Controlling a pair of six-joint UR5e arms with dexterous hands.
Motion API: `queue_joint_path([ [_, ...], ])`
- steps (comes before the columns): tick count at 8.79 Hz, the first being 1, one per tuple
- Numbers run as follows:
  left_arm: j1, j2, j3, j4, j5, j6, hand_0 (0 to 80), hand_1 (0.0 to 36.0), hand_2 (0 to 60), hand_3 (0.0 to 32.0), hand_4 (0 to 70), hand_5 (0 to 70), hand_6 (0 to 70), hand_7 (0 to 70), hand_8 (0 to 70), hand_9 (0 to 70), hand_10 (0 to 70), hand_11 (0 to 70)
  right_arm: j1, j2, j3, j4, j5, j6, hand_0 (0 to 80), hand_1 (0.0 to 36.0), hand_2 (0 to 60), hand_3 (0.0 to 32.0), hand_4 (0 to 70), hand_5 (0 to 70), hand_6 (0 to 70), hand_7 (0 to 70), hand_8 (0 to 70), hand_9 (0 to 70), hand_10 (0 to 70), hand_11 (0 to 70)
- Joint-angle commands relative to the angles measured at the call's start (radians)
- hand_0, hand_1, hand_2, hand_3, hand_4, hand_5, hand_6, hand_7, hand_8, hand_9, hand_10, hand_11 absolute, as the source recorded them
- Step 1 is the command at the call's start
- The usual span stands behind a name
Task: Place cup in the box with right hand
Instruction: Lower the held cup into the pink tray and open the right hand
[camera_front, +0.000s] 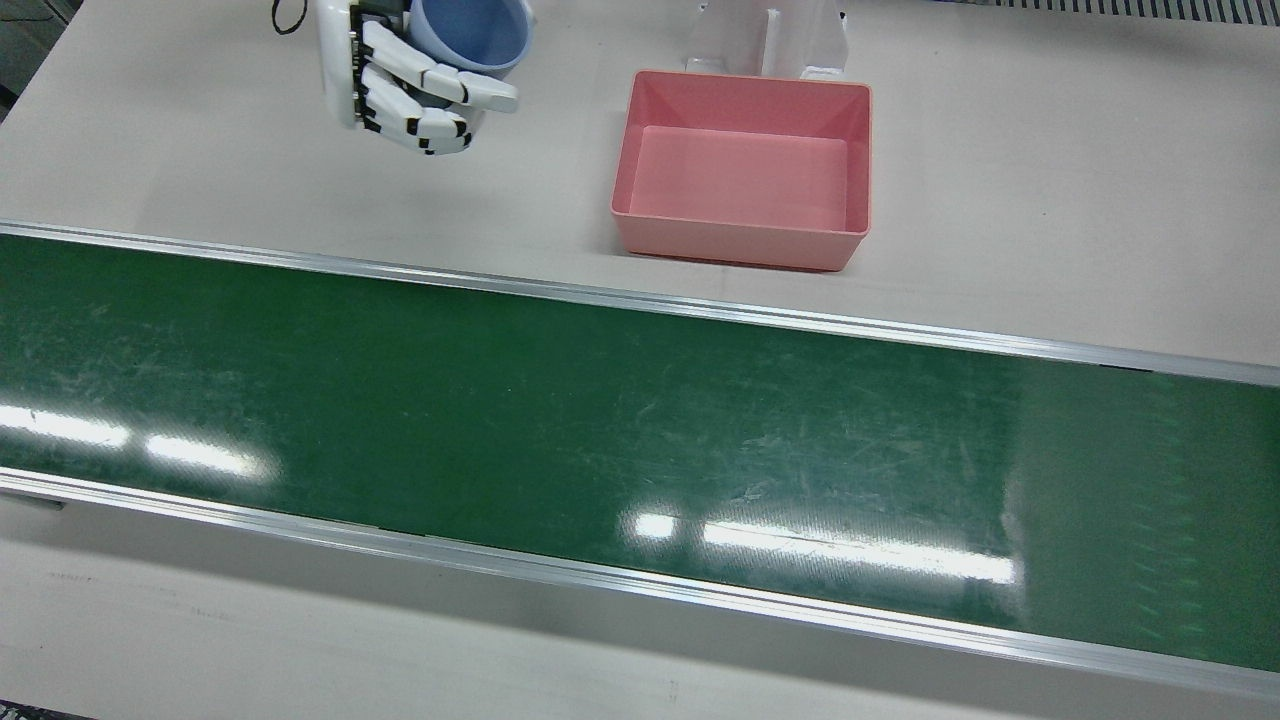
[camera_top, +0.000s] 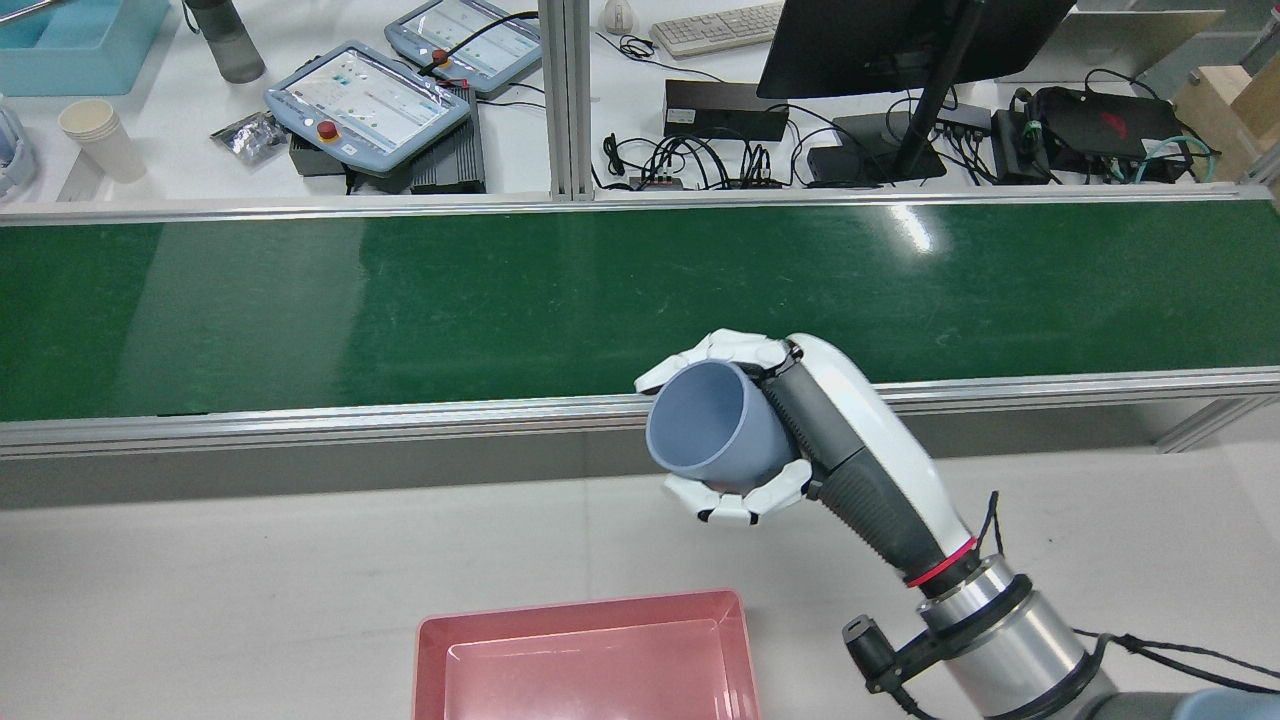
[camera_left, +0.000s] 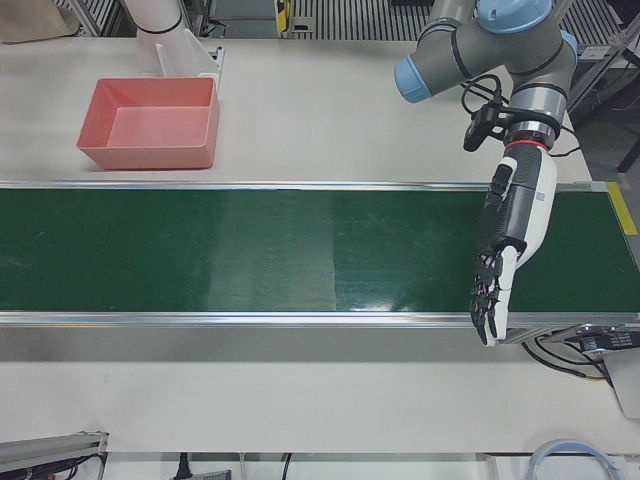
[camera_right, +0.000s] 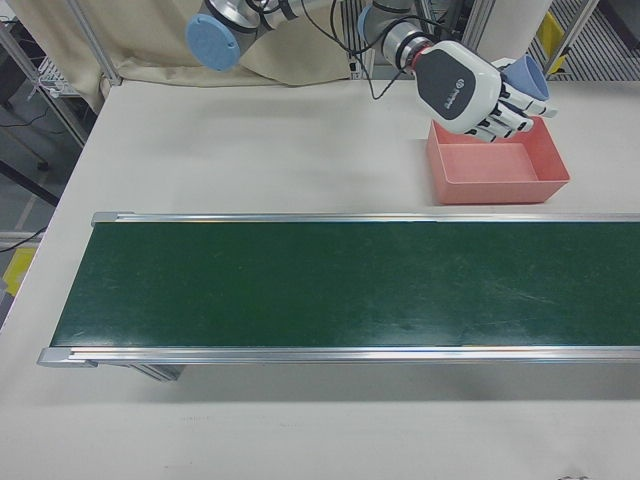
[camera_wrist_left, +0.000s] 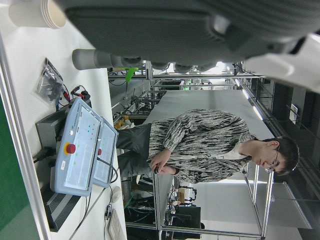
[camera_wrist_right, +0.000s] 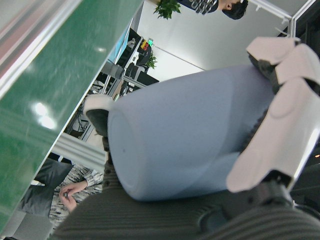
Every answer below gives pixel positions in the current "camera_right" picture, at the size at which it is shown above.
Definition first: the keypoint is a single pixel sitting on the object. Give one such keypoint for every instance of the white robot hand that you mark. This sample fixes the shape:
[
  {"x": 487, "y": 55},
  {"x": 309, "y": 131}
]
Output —
[{"x": 450, "y": 85}]

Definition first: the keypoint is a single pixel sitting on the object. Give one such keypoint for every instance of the blue cup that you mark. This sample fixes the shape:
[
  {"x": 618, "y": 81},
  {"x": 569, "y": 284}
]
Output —
[{"x": 530, "y": 77}]

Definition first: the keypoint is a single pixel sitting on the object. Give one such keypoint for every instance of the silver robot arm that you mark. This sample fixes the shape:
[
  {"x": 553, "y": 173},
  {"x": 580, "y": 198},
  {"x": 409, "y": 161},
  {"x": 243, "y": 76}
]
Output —
[{"x": 210, "y": 37}]

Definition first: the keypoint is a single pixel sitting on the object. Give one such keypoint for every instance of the pink plastic box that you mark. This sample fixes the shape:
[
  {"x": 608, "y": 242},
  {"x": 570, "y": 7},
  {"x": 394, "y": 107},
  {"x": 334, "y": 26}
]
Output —
[{"x": 500, "y": 192}]

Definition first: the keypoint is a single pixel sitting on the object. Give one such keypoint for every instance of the yellow tag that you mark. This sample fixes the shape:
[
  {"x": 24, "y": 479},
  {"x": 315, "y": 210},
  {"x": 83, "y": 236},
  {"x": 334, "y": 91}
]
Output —
[{"x": 552, "y": 35}]

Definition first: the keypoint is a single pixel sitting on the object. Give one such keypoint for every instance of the green conveyor belt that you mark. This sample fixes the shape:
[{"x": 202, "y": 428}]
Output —
[{"x": 350, "y": 280}]

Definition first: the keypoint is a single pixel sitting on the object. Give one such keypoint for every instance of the beige curtain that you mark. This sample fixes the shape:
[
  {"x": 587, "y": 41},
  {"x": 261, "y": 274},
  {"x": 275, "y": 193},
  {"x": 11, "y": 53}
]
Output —
[{"x": 150, "y": 50}]

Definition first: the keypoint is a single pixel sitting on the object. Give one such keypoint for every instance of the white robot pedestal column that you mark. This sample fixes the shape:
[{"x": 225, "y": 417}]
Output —
[{"x": 515, "y": 25}]

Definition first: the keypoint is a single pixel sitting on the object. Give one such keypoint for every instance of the aluminium frame post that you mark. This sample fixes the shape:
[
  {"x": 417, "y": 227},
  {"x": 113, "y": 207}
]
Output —
[
  {"x": 575, "y": 35},
  {"x": 95, "y": 40},
  {"x": 356, "y": 70}
]

